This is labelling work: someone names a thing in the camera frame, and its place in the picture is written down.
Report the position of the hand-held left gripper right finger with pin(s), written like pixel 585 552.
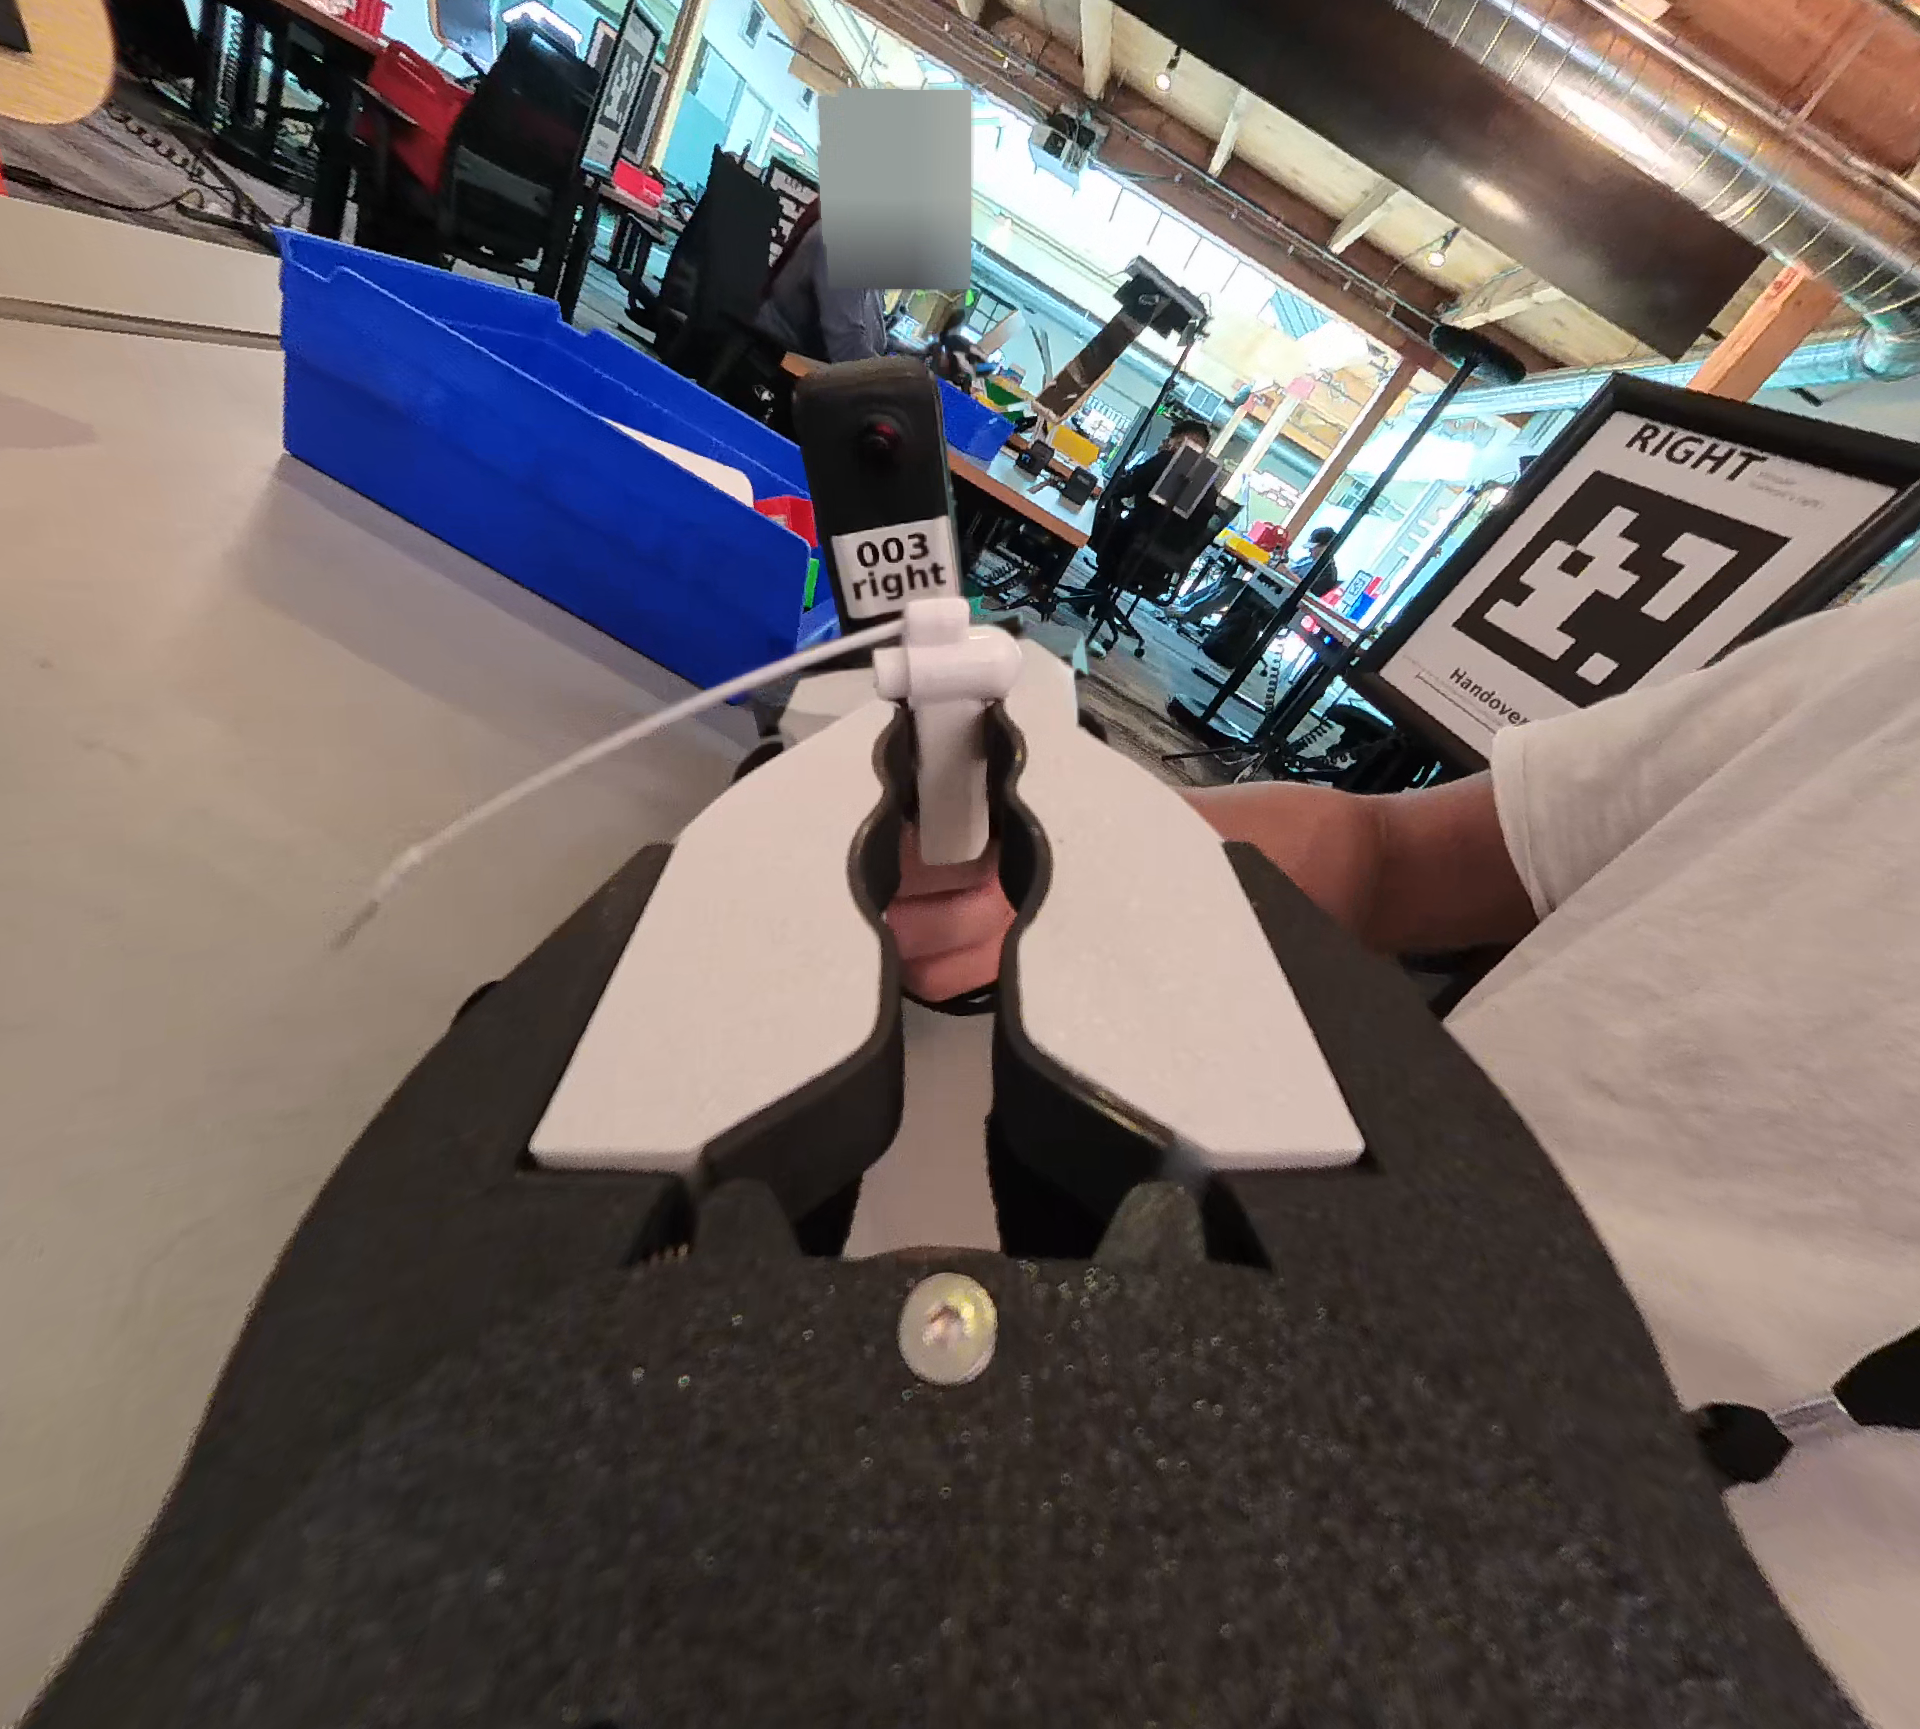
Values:
pixel 1170 966

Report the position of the silver ventilation duct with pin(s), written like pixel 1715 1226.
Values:
pixel 1501 3

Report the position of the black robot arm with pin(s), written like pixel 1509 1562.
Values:
pixel 1117 333

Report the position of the wooden workbench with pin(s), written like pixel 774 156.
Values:
pixel 1020 486

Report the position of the small blue parts bin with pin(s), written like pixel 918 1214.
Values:
pixel 976 416

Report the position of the black office chair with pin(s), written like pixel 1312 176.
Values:
pixel 722 259
pixel 520 156

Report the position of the blue plastic bin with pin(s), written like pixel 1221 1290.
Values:
pixel 496 454

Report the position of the black framed marker sign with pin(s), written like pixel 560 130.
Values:
pixel 1636 560

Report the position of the black pole stand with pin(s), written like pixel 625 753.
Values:
pixel 1351 530

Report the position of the person's right hand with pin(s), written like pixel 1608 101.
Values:
pixel 944 934

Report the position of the person's right forearm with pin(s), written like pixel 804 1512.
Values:
pixel 1351 858

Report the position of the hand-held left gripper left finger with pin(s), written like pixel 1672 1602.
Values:
pixel 722 979

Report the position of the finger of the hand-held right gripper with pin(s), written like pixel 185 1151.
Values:
pixel 825 694
pixel 1044 681

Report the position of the small framed marker sign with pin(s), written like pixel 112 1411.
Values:
pixel 624 86

